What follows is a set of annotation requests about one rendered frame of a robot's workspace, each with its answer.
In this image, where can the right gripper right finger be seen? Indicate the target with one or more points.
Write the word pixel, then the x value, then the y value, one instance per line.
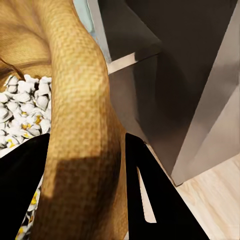
pixel 174 220

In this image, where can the fridge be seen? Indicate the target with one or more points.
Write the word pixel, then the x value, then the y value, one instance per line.
pixel 197 88

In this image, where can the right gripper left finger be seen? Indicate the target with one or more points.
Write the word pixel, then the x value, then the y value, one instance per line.
pixel 20 173

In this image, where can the microwave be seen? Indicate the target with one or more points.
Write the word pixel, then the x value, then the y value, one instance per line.
pixel 85 15

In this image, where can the popcorn bag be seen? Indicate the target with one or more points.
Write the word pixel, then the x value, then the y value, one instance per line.
pixel 83 195

